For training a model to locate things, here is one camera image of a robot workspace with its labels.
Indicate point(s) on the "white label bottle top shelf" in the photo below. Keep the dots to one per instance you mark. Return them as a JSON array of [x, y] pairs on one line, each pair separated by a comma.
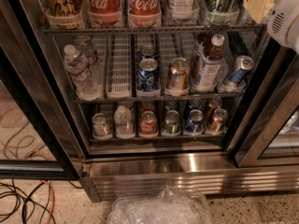
[[180, 9]]

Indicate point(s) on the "wire shelf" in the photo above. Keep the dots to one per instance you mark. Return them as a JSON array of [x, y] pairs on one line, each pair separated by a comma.
[[157, 30], [159, 98]]

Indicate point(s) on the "copper gold can middle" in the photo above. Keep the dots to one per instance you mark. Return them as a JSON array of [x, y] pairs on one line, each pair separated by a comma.
[[177, 77]]

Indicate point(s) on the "green can bottom shelf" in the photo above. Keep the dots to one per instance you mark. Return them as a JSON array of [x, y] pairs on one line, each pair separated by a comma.
[[171, 122]]

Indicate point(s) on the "small water bottle bottom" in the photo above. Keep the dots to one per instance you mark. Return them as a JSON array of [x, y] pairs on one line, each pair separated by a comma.
[[124, 122]]

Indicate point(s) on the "clear plastic bag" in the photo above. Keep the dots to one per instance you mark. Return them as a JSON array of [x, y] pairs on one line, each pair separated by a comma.
[[169, 206]]

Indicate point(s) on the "left coca-cola can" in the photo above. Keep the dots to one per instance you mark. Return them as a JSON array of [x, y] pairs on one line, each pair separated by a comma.
[[105, 12]]

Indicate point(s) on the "front blue pepsi can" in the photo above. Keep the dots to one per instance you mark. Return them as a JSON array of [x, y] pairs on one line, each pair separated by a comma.
[[147, 75]]

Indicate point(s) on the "right coca-cola can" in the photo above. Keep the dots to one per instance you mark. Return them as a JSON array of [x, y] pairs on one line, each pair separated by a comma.
[[144, 12]]

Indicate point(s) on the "middle wire shelf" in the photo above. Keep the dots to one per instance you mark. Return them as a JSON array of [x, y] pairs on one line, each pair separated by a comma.
[[159, 98]]

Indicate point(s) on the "stainless steel fridge base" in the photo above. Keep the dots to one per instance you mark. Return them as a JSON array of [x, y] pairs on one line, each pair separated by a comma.
[[112, 178]]

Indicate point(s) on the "rear dark can middle shelf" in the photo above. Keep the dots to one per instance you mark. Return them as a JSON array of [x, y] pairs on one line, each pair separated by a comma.
[[147, 51]]

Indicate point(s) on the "rear blue can bottom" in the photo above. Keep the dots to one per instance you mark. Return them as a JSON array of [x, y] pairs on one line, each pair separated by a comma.
[[194, 103]]

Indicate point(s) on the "front clear water bottle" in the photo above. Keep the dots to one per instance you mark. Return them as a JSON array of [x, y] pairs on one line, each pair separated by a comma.
[[78, 67]]

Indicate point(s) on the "glass fridge door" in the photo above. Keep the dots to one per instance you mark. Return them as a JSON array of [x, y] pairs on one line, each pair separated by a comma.
[[278, 110], [39, 137]]

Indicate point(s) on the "left glass fridge door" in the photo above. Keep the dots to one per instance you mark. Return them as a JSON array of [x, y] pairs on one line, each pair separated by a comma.
[[39, 137]]

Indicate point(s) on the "blue can bottom shelf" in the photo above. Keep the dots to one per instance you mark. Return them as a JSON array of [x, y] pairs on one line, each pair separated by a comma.
[[194, 122]]

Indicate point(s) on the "blue silver red bull can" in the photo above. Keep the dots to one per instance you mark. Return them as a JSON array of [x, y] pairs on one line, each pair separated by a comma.
[[243, 64]]

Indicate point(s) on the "silver can bottom shelf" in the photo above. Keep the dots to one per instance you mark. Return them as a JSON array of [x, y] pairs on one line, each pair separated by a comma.
[[101, 125]]

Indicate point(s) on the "coca-cola can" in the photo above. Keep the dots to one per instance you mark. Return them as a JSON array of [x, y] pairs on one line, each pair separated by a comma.
[[144, 12], [105, 12]]

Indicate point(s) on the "top wire shelf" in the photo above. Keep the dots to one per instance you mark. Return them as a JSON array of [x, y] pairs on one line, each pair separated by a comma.
[[157, 30]]

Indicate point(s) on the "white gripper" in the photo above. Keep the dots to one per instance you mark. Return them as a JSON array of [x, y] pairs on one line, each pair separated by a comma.
[[282, 18]]

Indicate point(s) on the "clear water bottle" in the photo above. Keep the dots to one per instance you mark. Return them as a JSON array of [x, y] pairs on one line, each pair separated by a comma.
[[85, 44], [78, 67]]

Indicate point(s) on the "rear copper can bottom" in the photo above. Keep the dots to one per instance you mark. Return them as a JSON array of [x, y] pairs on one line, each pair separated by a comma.
[[212, 104]]

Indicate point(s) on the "copper can bottom shelf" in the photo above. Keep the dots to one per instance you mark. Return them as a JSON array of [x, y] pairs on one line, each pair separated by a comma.
[[216, 121]]

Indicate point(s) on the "rear clear water bottle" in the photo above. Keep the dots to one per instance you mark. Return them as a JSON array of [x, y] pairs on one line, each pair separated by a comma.
[[85, 44]]

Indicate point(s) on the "red coke can bottom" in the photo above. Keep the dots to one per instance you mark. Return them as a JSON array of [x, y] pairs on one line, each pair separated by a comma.
[[148, 123]]

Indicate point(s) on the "right glass fridge door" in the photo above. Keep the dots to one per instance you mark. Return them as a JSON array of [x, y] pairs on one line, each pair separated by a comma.
[[278, 110]]

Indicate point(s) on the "iced tea bottle white cap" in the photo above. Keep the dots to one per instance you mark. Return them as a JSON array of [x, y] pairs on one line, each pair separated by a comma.
[[210, 58]]

